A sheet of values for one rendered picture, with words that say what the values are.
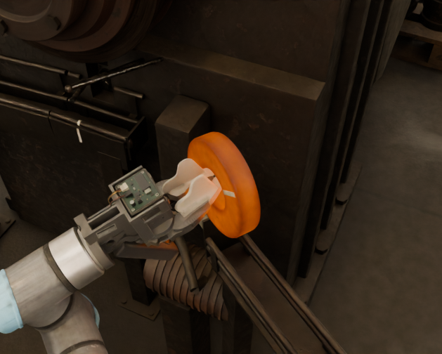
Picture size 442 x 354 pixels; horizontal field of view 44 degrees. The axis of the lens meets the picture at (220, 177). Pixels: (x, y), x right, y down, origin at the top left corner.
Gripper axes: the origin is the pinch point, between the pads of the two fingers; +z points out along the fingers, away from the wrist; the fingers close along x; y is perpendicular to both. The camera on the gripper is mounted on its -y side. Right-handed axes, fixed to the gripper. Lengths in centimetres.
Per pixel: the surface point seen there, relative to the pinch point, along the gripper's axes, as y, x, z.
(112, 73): -2.8, 34.7, -3.5
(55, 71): -14, 59, -12
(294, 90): -11.4, 15.8, 22.4
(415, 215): -113, 22, 65
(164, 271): -38.3, 14.6, -15.6
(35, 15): 13.0, 37.2, -9.7
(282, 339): -22.1, -16.9, -4.5
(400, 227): -111, 21, 57
